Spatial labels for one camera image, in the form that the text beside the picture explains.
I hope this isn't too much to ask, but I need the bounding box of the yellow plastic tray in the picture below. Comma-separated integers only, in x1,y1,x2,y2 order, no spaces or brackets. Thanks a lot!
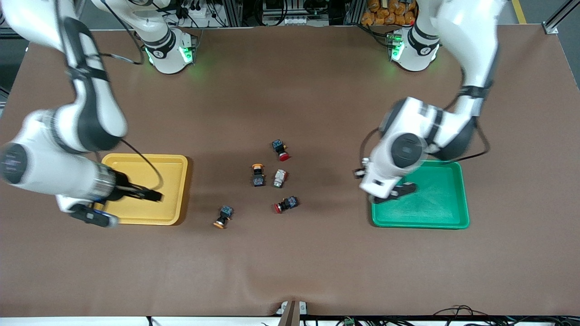
93,153,189,225

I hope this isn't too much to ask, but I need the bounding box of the green plastic tray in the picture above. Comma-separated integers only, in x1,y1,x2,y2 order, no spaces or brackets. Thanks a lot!
371,159,470,230

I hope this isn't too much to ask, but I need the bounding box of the red push button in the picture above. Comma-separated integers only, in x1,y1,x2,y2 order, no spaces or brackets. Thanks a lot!
272,139,291,162
274,196,299,214

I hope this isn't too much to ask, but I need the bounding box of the brown table mat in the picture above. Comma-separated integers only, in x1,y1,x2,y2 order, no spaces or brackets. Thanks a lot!
0,25,580,317

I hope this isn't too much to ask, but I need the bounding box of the orange packets pile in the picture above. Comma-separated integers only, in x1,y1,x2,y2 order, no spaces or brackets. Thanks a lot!
361,0,416,26

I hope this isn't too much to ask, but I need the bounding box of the white power strip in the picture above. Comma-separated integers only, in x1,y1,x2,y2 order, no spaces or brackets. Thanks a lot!
187,5,221,28

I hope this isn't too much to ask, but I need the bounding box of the white socket bar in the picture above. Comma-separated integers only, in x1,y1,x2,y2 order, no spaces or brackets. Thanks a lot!
262,16,314,27

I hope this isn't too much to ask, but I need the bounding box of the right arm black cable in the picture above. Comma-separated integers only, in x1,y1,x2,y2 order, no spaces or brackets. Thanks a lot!
88,0,164,191

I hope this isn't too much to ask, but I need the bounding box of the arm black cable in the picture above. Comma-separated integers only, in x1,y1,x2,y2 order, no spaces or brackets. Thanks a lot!
360,88,492,169
88,0,164,191

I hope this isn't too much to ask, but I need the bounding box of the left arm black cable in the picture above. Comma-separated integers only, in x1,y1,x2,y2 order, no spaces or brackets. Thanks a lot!
360,88,492,169

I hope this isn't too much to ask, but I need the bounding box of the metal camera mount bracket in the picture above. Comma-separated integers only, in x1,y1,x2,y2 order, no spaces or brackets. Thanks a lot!
275,300,309,326

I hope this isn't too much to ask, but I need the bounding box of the aluminium frame post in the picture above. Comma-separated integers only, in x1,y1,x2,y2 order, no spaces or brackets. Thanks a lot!
541,0,580,35

